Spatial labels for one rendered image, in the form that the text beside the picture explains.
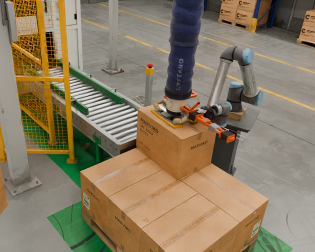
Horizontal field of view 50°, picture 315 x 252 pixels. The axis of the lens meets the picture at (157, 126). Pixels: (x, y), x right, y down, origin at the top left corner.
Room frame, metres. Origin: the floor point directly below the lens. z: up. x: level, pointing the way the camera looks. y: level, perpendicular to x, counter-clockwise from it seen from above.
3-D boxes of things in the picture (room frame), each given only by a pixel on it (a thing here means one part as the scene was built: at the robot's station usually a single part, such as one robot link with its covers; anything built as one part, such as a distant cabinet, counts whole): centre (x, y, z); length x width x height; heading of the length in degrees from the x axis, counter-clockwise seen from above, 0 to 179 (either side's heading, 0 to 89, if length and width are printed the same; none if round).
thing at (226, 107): (2.55, -0.55, 1.07); 0.12 x 0.09 x 0.10; 127
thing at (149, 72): (3.57, 0.14, 0.50); 0.07 x 0.07 x 1.00; 45
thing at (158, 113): (2.51, -0.07, 0.97); 0.34 x 0.10 x 0.05; 38
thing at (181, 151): (2.56, -0.16, 0.74); 0.60 x 0.40 x 0.40; 41
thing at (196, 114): (2.37, -0.30, 1.07); 0.10 x 0.08 x 0.06; 128
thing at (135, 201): (2.13, -0.16, 0.34); 1.20 x 1.00 x 0.40; 45
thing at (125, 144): (2.81, 0.09, 0.58); 0.70 x 0.03 x 0.06; 135
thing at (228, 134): (2.09, -0.51, 1.07); 0.08 x 0.07 x 0.05; 38
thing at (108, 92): (4.09, 0.97, 0.60); 1.60 x 0.10 x 0.09; 45
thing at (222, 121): (2.56, -0.54, 0.96); 0.12 x 0.09 x 0.12; 53
